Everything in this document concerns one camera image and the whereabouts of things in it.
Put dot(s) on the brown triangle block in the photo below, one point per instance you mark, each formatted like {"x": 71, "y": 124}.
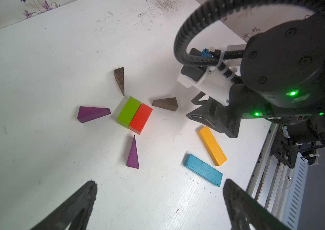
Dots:
{"x": 119, "y": 77}
{"x": 170, "y": 104}

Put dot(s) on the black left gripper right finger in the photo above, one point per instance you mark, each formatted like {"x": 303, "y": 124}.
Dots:
{"x": 244, "y": 211}

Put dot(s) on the green rectangular block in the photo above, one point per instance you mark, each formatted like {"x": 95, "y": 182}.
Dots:
{"x": 128, "y": 112}

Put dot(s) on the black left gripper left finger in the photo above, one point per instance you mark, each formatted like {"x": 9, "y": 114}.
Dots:
{"x": 74, "y": 213}

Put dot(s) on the yellow long block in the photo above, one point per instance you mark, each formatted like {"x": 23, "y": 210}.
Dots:
{"x": 213, "y": 148}

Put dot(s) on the teal long block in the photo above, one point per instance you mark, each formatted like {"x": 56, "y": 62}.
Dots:
{"x": 203, "y": 169}

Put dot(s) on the purple triangle block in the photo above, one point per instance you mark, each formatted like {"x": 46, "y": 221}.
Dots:
{"x": 86, "y": 114}
{"x": 133, "y": 160}

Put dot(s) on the red rectangular block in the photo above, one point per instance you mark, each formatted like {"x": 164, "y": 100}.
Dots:
{"x": 140, "y": 119}

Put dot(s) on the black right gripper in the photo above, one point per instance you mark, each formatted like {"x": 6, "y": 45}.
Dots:
{"x": 215, "y": 116}

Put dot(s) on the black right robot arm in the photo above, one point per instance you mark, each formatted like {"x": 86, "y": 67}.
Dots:
{"x": 279, "y": 76}

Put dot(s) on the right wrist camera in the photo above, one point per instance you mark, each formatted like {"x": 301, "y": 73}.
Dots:
{"x": 212, "y": 83}

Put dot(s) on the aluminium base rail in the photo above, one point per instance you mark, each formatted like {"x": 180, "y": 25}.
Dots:
{"x": 276, "y": 187}

